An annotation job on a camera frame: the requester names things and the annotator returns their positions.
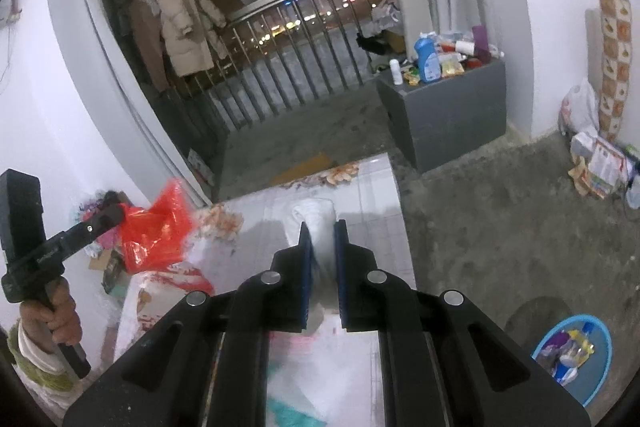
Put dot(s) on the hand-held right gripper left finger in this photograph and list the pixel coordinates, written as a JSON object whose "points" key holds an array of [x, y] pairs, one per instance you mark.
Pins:
{"points": [[305, 257]]}

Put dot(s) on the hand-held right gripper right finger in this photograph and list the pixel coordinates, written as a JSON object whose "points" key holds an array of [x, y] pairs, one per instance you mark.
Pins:
{"points": [[342, 257]]}

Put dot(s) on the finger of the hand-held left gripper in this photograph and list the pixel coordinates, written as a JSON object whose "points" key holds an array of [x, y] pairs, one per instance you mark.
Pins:
{"points": [[95, 224]]}

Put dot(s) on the white tissue paper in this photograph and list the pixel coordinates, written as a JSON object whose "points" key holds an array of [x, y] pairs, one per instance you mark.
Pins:
{"points": [[315, 212]]}

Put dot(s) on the red plastic bag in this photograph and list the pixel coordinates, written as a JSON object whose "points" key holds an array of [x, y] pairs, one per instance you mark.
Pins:
{"points": [[155, 227]]}

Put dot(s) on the clear plastic soda bottle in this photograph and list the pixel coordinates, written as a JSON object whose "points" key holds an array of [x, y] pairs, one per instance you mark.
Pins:
{"points": [[577, 349]]}

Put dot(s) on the blue plastic wastebasket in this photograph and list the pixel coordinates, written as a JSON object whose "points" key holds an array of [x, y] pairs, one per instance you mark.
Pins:
{"points": [[597, 372]]}

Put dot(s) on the person's left forearm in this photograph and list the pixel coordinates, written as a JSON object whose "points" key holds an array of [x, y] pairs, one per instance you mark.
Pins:
{"points": [[35, 357]]}

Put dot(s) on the person's left hand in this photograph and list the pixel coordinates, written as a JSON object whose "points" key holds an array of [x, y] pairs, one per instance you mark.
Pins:
{"points": [[67, 317]]}

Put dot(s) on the colourful clutter pile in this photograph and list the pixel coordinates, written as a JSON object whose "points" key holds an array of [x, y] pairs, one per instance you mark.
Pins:
{"points": [[102, 257]]}

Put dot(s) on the floral tablecloth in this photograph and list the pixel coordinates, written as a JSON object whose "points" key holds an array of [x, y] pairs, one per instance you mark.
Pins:
{"points": [[370, 207]]}

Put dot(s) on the teal plastic bag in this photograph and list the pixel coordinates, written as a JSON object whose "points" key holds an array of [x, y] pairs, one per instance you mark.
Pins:
{"points": [[290, 417]]}

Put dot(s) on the grey cabinet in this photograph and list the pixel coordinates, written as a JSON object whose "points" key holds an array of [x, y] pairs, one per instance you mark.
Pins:
{"points": [[450, 117]]}

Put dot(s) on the metal balcony railing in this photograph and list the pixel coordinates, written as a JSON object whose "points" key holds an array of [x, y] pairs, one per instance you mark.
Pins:
{"points": [[280, 72]]}

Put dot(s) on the brown hanging coat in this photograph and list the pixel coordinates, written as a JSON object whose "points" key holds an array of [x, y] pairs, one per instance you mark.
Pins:
{"points": [[147, 42]]}

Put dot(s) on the small white bottle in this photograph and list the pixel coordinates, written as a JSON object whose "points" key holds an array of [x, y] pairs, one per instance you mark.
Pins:
{"points": [[396, 72]]}

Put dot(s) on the blue detergent bottle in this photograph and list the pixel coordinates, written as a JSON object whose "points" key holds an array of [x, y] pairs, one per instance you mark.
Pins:
{"points": [[427, 62]]}

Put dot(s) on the black cloth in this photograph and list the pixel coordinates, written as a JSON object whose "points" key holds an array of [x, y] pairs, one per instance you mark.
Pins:
{"points": [[372, 44]]}

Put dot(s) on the beige hanging coat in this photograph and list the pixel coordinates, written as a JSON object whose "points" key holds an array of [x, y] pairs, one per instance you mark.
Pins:
{"points": [[180, 27]]}

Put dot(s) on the purple cup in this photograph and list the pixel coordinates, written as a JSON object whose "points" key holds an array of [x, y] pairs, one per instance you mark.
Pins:
{"points": [[479, 39]]}

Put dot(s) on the white plastic bag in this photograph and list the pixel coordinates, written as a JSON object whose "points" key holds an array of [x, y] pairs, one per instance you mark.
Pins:
{"points": [[582, 107]]}

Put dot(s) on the tall patterned box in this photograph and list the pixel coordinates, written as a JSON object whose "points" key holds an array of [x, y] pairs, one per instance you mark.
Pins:
{"points": [[614, 57]]}

